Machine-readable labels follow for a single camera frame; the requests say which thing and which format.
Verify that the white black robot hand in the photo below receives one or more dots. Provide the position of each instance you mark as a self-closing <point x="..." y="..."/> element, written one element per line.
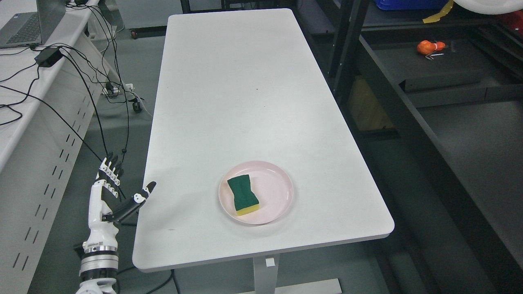
<point x="102" y="219"/>

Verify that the green yellow sponge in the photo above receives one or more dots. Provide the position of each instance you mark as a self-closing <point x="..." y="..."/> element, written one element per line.
<point x="245" y="200"/>

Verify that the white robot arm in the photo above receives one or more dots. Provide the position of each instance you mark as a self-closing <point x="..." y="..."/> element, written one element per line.
<point x="98" y="270"/>

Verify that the black metal shelf rack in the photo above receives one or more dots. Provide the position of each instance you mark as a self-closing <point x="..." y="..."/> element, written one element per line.
<point x="442" y="135"/>

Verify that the white power strip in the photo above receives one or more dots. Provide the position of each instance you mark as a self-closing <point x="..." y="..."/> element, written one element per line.
<point x="111" y="90"/>

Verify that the white perforated side desk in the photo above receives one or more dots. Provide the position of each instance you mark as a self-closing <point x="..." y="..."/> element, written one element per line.
<point x="41" y="134"/>

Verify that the white table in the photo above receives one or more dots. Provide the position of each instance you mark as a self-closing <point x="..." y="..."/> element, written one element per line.
<point x="237" y="86"/>

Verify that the pink round plate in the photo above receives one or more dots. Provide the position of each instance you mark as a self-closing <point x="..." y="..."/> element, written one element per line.
<point x="271" y="186"/>

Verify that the black power adapter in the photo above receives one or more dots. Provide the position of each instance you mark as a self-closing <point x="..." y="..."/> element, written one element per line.
<point x="48" y="57"/>

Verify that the grey laptop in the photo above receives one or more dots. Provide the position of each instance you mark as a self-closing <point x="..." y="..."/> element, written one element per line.
<point x="33" y="28"/>

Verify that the blue plastic bin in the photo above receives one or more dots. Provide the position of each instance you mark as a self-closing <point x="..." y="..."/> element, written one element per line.
<point x="408" y="5"/>

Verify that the orange toy object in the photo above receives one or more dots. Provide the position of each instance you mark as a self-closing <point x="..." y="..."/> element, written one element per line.
<point x="426" y="47"/>

